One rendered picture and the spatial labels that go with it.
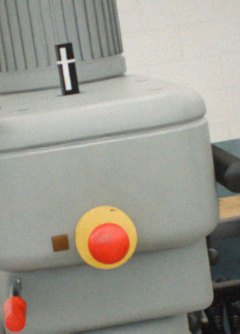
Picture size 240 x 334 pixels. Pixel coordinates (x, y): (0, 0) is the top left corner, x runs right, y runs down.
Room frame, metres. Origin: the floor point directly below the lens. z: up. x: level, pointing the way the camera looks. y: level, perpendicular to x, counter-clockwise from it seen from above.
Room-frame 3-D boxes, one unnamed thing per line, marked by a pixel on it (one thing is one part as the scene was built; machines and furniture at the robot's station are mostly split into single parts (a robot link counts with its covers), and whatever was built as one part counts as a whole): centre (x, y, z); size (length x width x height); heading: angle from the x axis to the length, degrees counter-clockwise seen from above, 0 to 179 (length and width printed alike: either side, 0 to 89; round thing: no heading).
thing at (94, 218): (0.90, 0.02, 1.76); 0.06 x 0.02 x 0.06; 95
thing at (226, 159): (1.18, -0.10, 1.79); 0.45 x 0.04 x 0.04; 5
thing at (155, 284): (1.17, 0.05, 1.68); 0.34 x 0.24 x 0.10; 5
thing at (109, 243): (0.88, 0.02, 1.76); 0.04 x 0.03 x 0.04; 95
